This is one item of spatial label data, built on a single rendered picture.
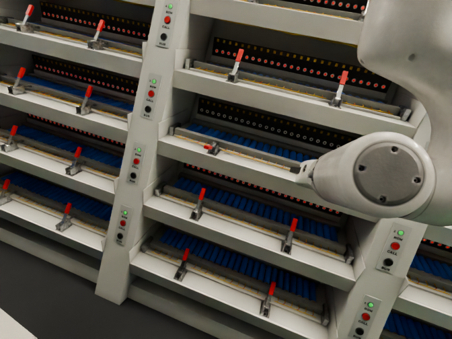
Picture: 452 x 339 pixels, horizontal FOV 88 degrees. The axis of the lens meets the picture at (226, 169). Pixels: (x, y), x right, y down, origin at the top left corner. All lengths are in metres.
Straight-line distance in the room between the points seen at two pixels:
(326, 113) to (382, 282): 0.43
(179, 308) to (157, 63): 0.74
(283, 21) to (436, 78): 0.44
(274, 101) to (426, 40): 0.38
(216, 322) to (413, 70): 0.78
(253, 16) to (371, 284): 0.72
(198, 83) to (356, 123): 0.41
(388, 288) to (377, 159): 0.52
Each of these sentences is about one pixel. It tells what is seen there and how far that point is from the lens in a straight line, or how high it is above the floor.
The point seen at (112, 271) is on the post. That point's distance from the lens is 0.87.
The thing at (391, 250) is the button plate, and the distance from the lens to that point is 0.70.
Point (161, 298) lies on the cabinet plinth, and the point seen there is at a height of 0.05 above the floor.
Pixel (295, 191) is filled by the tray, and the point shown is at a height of 0.52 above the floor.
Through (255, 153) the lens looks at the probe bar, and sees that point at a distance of 0.65.
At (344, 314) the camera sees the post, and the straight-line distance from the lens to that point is 0.76.
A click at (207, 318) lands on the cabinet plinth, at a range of 0.86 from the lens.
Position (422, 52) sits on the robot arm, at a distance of 0.31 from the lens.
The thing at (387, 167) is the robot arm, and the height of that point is 0.62.
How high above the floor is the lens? 0.61
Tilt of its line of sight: 9 degrees down
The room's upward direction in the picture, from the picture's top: 16 degrees clockwise
